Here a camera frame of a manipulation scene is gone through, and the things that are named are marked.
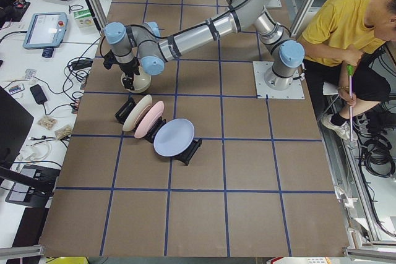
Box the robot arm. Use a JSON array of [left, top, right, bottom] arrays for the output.
[[103, 0, 305, 93]]

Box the near blue teach pendant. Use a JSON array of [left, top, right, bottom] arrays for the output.
[[23, 12, 68, 49]]

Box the pink plate in rack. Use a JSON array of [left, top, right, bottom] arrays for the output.
[[134, 101, 165, 138]]

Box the cream plate in rack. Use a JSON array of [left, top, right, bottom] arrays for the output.
[[123, 95, 152, 132]]

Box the cream ceramic bowl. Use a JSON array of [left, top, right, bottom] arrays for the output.
[[121, 66, 152, 93]]

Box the green and white box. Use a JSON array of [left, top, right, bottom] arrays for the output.
[[73, 9, 95, 28]]

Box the black dish rack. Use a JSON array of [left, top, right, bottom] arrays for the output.
[[115, 95, 202, 166]]

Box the green handled stick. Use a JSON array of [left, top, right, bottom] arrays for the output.
[[345, 64, 356, 149]]

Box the black smartphone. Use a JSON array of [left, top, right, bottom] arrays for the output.
[[30, 84, 48, 104]]

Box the person in yellow shirt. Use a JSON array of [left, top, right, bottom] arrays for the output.
[[298, 0, 395, 140]]

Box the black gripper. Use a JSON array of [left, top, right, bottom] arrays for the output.
[[119, 59, 140, 91]]

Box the light blue plate in rack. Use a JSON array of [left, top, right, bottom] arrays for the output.
[[153, 119, 195, 157]]

